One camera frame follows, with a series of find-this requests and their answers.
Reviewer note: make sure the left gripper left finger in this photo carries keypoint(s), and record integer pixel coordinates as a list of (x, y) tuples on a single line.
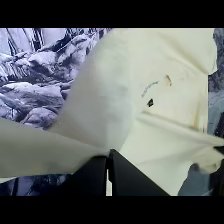
[(91, 176)]

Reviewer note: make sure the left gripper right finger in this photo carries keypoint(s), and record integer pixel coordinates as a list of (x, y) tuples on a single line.
[(126, 180)]

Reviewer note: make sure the cream T-shirt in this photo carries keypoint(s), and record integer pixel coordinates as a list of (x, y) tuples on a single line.
[(110, 100)]

